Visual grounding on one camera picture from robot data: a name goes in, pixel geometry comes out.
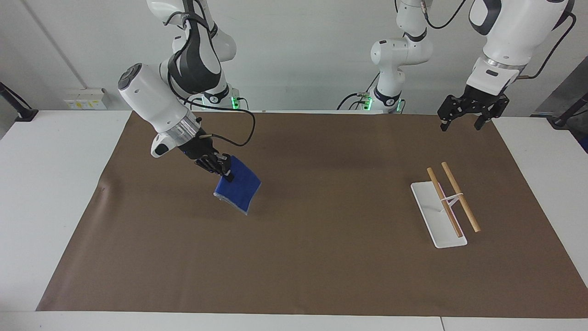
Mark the white rack with wooden rods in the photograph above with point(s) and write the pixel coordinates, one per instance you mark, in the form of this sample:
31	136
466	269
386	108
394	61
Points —
436	216

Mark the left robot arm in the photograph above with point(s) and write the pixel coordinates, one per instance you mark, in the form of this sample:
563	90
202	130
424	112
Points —
510	32

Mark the white wall socket box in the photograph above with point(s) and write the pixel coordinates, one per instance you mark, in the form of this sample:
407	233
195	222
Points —
85	100

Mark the blue towel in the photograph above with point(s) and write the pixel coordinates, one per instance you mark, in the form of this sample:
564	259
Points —
241	188

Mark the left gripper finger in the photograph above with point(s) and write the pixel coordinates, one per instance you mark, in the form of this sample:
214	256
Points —
492	114
448	110

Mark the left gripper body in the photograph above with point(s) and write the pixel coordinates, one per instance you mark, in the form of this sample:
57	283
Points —
480	100

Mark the black stand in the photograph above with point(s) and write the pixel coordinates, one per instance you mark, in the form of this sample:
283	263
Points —
567	117
18	110

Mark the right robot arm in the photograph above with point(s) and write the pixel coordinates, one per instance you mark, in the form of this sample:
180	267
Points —
151	99

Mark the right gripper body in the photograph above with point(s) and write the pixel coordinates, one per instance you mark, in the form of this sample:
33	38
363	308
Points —
198	147

